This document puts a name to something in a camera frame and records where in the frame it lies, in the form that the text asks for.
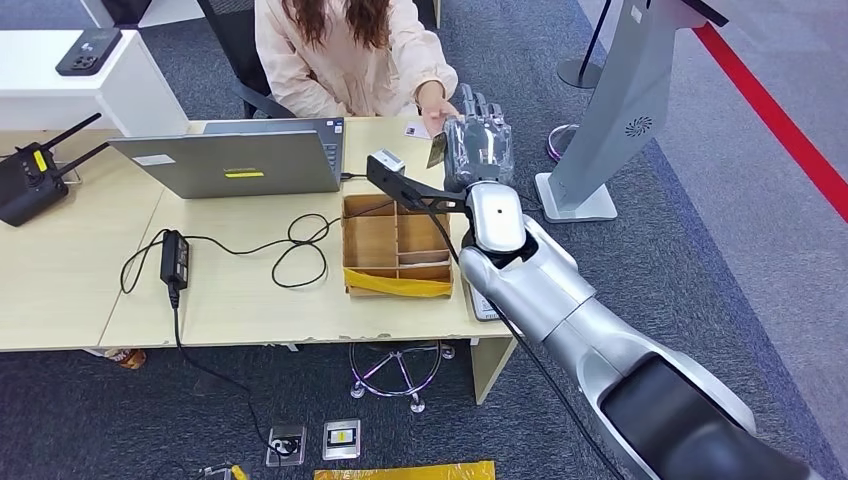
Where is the orange snack packet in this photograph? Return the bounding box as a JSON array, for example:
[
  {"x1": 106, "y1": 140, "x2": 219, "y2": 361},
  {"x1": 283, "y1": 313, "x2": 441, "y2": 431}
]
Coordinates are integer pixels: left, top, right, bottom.
[{"x1": 104, "y1": 347, "x2": 148, "y2": 371}]

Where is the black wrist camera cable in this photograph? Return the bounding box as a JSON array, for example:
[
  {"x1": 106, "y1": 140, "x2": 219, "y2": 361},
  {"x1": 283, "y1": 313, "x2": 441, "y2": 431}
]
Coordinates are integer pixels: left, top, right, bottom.
[{"x1": 413, "y1": 198, "x2": 627, "y2": 480}]

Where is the yellow floor tape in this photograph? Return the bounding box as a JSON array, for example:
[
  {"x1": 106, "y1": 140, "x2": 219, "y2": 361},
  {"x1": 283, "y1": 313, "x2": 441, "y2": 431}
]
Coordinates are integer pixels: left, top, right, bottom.
[{"x1": 313, "y1": 461, "x2": 497, "y2": 480}]

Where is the black smartphone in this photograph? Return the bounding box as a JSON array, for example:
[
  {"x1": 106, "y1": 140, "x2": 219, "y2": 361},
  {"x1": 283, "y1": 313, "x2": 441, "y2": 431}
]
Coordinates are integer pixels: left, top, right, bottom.
[{"x1": 55, "y1": 27, "x2": 124, "y2": 77}]

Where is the black stanchion post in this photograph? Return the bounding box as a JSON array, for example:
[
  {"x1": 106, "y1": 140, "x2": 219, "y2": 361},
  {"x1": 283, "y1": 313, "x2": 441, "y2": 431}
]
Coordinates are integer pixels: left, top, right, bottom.
[{"x1": 556, "y1": 0, "x2": 614, "y2": 91}]

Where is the grey kiosk stand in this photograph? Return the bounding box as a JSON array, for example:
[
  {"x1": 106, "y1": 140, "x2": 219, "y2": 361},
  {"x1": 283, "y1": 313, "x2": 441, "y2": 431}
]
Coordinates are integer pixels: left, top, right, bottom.
[{"x1": 533, "y1": 0, "x2": 730, "y2": 225}]

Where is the black office chair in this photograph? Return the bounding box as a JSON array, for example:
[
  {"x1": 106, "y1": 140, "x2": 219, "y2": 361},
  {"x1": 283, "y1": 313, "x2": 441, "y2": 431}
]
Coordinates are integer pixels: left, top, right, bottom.
[{"x1": 195, "y1": 0, "x2": 296, "y2": 121}]

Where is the black power adapter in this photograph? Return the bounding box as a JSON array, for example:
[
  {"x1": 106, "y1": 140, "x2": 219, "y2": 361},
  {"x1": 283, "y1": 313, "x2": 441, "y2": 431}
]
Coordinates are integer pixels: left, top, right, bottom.
[{"x1": 160, "y1": 229, "x2": 191, "y2": 293}]

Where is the steel floor outlet with plug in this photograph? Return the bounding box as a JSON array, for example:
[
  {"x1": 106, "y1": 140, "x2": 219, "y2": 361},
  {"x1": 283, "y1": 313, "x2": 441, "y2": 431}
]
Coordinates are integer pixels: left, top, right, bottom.
[{"x1": 265, "y1": 423, "x2": 309, "y2": 468}]

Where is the thick black power cord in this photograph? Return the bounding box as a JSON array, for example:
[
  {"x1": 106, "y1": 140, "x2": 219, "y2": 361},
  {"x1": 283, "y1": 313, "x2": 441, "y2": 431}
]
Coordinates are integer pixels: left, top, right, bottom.
[{"x1": 169, "y1": 288, "x2": 299, "y2": 458}]

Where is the white card reader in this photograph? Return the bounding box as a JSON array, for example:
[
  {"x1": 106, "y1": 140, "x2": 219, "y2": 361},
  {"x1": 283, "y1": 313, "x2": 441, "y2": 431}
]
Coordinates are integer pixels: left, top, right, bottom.
[{"x1": 466, "y1": 281, "x2": 501, "y2": 324}]

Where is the wooden compartment box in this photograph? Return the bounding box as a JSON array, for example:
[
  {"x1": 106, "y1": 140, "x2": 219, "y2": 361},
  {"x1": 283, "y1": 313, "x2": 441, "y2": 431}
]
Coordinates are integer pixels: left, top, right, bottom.
[{"x1": 341, "y1": 193, "x2": 455, "y2": 299}]

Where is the red floor tape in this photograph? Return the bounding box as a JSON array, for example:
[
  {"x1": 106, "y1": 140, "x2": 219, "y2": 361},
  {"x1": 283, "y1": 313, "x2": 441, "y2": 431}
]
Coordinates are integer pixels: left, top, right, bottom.
[{"x1": 692, "y1": 23, "x2": 848, "y2": 225}]

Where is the white cabinet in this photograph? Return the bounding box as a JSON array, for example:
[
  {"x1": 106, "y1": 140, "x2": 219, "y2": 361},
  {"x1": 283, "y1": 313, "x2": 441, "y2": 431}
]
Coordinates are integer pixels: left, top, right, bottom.
[
  {"x1": 80, "y1": 0, "x2": 205, "y2": 29},
  {"x1": 0, "y1": 29, "x2": 191, "y2": 138}
]

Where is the chrome stool base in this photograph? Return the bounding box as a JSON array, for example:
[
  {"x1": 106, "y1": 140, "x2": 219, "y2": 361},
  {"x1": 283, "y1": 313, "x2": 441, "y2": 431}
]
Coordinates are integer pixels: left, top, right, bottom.
[{"x1": 349, "y1": 339, "x2": 457, "y2": 415}]

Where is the grey laptop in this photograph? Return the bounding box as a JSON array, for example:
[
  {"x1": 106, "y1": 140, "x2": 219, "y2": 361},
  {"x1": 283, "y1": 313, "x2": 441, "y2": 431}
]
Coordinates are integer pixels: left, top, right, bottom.
[{"x1": 107, "y1": 117, "x2": 346, "y2": 200}]

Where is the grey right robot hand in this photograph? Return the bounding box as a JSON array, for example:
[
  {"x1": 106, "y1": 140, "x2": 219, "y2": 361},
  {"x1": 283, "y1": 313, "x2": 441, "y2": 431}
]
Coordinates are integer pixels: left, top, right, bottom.
[{"x1": 442, "y1": 82, "x2": 517, "y2": 195}]

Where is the closed steel floor outlet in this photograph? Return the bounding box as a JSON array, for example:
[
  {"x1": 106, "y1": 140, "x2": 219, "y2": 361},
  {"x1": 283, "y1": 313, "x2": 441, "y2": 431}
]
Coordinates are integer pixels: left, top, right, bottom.
[{"x1": 321, "y1": 418, "x2": 362, "y2": 462}]

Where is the person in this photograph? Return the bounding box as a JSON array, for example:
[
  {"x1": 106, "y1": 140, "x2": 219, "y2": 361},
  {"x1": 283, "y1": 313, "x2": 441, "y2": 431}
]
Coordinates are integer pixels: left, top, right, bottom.
[{"x1": 253, "y1": 0, "x2": 461, "y2": 139}]

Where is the person's left hand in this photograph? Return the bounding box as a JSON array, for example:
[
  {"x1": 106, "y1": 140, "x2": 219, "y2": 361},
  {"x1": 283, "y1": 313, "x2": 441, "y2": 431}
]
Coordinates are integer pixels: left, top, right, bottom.
[{"x1": 415, "y1": 80, "x2": 461, "y2": 139}]

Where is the round chrome base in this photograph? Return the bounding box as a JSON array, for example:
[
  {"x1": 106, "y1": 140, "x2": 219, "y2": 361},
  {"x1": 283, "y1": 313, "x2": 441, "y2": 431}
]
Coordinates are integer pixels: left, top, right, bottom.
[{"x1": 547, "y1": 123, "x2": 582, "y2": 164}]

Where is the black remote controller with antennas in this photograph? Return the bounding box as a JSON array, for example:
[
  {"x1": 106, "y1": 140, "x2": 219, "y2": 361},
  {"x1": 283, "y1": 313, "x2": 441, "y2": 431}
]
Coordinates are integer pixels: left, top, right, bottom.
[{"x1": 0, "y1": 112, "x2": 111, "y2": 228}]

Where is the thin black looped cable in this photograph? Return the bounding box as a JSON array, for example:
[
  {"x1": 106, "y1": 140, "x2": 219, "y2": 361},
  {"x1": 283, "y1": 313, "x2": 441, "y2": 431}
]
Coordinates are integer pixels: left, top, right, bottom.
[{"x1": 119, "y1": 198, "x2": 399, "y2": 294}]

